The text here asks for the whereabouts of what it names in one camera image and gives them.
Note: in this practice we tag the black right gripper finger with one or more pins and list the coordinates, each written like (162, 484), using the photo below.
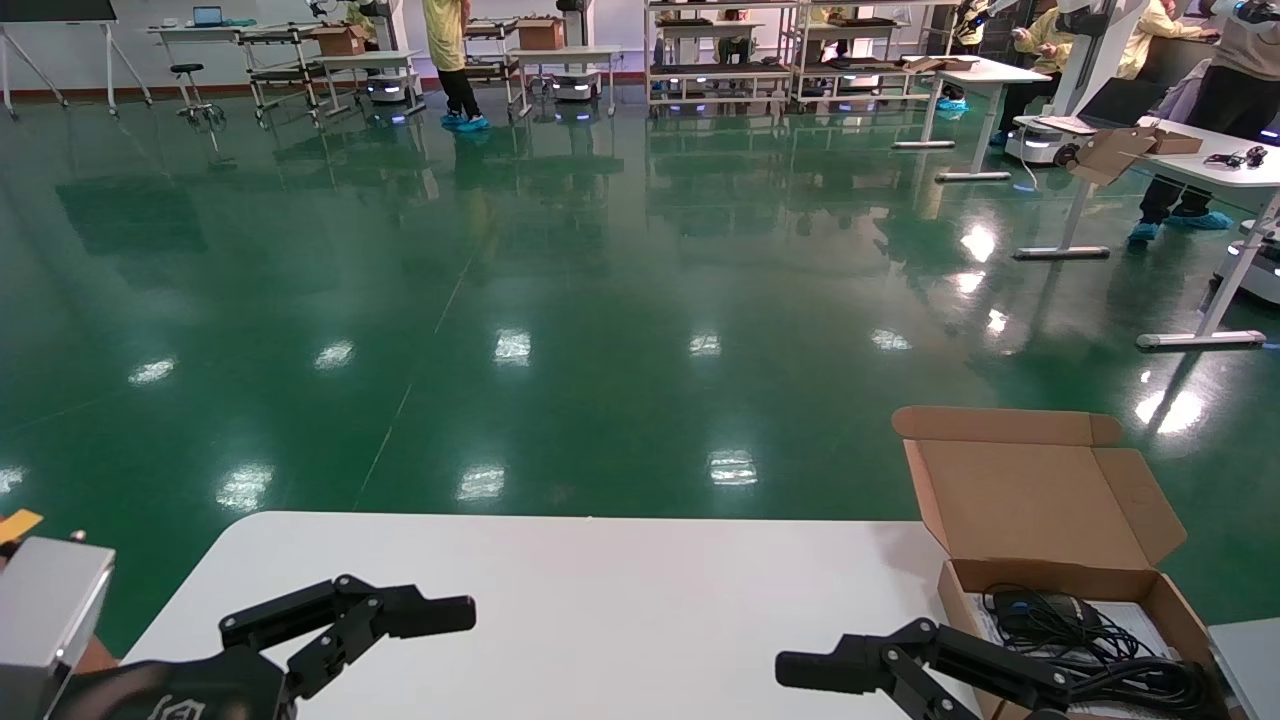
(825, 668)

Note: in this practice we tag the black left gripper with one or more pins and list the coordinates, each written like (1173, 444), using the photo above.
(180, 690)

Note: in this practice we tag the brown cardboard storage box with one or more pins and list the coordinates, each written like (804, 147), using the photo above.
(1030, 500)

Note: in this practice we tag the open flat cardboard box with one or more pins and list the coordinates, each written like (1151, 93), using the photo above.
(1105, 155)

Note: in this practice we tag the black power adapter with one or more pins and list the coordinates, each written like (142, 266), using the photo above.
(1070, 608)

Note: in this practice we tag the white printed paper manual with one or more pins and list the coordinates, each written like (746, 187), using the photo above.
(1150, 625)

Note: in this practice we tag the white mobile robot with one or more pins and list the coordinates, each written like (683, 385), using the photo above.
(388, 90)
(1090, 60)
(1260, 280)
(575, 88)

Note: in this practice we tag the metal trolley cart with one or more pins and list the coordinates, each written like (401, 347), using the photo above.
(285, 72)
(495, 72)

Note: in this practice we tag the standing person yellow coat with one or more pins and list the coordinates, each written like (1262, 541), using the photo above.
(445, 30)

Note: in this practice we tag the black round stool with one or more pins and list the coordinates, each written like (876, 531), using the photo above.
(186, 70)

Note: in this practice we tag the metal shelving rack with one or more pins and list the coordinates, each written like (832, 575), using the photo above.
(860, 65)
(720, 70)

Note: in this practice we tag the white table with T-legs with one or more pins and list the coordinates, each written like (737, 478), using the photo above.
(1190, 165)

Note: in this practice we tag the white desk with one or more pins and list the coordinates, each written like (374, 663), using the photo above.
(175, 28)

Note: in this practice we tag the open laptop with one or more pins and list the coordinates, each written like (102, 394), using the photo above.
(208, 15)

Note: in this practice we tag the black laptop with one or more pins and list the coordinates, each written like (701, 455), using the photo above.
(1125, 100)

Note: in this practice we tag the distant person yellow coat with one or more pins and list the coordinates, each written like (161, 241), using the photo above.
(970, 20)

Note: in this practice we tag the person yellow coat black trousers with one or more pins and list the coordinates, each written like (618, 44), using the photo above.
(1045, 30)

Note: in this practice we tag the person beige sweater black trousers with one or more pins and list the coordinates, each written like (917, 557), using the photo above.
(1230, 100)

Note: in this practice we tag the black screen on stand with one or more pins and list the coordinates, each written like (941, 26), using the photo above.
(55, 8)

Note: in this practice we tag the seated person yellow coat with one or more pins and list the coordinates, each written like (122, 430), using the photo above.
(1150, 30)

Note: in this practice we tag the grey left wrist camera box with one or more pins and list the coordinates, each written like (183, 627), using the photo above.
(50, 610)

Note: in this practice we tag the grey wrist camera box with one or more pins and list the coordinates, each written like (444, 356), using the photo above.
(50, 610)
(1250, 670)

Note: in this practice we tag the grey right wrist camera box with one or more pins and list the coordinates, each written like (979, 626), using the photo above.
(1250, 670)

